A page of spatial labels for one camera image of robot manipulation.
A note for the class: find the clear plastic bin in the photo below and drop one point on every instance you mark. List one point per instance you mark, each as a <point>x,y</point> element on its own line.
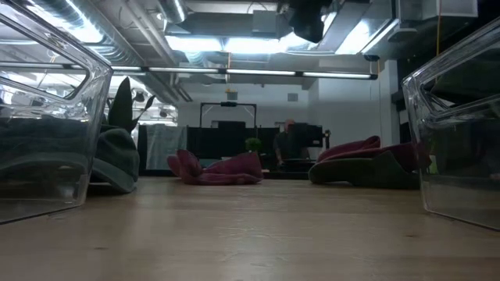
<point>97,117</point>
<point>414,117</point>

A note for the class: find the black computer monitor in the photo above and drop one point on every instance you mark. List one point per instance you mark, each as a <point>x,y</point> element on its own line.
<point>310,134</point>

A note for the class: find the grey wall vent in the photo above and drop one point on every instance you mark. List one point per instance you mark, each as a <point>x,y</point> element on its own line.
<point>292,97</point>

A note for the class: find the black partition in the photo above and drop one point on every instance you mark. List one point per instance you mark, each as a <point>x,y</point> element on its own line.
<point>211,140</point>

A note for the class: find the person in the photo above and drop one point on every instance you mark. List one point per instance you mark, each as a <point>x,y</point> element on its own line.
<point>285,146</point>

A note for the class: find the green baseball cap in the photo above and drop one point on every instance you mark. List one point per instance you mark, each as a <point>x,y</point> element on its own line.
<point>117,156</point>
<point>363,175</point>

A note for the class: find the black monitor desk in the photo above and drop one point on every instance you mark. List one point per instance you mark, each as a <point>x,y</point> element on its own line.
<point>297,164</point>

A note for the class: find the long ceiling light bar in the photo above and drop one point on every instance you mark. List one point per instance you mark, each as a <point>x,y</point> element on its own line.
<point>258,72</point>

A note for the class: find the black ceiling camera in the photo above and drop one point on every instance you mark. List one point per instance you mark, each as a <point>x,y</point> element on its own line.
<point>371,57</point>

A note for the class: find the silver round ceiling duct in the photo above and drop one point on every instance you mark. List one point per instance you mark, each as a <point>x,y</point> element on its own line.
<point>172,9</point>

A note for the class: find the grey ceiling box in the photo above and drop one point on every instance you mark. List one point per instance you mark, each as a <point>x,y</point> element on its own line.
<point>265,21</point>

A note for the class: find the maroon baseball cap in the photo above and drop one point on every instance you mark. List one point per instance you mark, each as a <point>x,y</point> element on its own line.
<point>234,168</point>
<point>351,150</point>

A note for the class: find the green snake plant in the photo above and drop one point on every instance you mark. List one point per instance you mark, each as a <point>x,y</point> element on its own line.
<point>121,105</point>

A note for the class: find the black rig frame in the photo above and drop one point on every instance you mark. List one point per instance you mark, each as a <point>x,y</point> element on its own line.
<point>228,104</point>

